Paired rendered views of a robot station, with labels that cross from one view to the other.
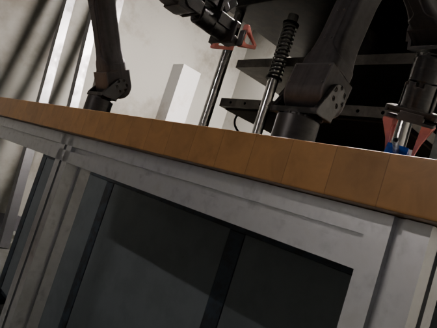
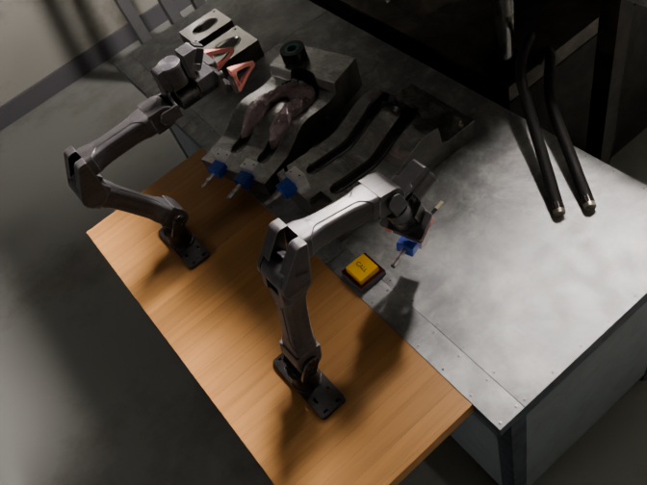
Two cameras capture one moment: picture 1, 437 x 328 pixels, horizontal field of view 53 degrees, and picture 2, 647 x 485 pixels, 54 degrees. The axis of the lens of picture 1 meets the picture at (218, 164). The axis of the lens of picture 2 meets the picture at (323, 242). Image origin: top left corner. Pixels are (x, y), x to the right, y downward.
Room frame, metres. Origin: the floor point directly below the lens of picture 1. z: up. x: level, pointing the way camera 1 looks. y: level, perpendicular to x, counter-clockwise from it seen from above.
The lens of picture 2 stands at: (0.01, -0.51, 2.12)
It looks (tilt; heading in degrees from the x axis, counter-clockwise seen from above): 51 degrees down; 22
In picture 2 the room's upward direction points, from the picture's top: 23 degrees counter-clockwise
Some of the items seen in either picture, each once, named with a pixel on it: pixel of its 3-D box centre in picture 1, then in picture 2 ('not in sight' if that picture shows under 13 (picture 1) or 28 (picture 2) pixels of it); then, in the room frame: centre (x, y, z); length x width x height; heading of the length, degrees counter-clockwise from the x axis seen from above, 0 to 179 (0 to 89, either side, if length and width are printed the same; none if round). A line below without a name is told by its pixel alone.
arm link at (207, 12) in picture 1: (204, 15); (185, 92); (1.20, 0.16, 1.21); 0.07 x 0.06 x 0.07; 133
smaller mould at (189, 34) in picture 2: not in sight; (208, 33); (2.02, 0.42, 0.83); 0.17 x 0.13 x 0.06; 132
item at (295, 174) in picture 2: not in sight; (284, 190); (1.13, 0.00, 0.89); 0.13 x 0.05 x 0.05; 132
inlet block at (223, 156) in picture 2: not in sight; (216, 171); (1.27, 0.24, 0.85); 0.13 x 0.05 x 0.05; 149
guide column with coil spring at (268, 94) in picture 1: (256, 134); not in sight; (2.19, -0.14, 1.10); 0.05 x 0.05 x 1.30
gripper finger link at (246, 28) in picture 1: (242, 40); (236, 70); (1.26, 0.04, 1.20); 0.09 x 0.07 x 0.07; 133
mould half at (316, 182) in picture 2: not in sight; (375, 148); (1.26, -0.24, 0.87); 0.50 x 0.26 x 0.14; 132
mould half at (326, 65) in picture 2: not in sight; (281, 114); (1.47, 0.06, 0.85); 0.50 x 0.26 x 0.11; 149
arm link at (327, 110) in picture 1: (306, 101); (298, 357); (0.62, -0.09, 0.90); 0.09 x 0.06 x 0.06; 43
